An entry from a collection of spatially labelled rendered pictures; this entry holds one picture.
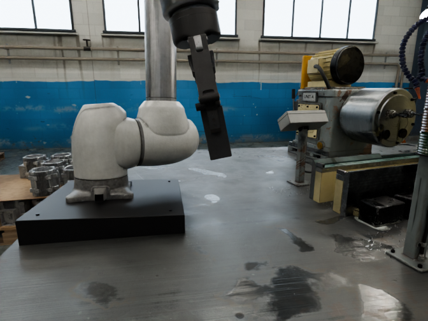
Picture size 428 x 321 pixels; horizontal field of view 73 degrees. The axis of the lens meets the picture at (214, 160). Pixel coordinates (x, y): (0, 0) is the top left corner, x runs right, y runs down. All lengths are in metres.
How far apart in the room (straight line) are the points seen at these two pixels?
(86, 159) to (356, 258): 0.72
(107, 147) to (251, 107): 5.86
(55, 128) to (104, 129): 5.91
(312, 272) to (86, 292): 0.43
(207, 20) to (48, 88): 6.33
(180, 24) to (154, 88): 0.51
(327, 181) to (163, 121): 0.55
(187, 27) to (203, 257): 0.46
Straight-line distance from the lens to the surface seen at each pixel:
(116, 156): 0.87
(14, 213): 2.70
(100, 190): 0.86
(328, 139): 1.51
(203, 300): 0.55
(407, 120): 1.49
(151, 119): 0.91
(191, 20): 0.45
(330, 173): 0.99
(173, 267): 0.64
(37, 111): 6.82
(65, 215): 0.80
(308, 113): 1.12
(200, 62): 0.39
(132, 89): 6.36
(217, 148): 0.39
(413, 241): 0.75
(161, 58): 0.96
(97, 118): 0.87
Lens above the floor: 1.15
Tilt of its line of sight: 14 degrees down
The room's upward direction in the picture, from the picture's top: straight up
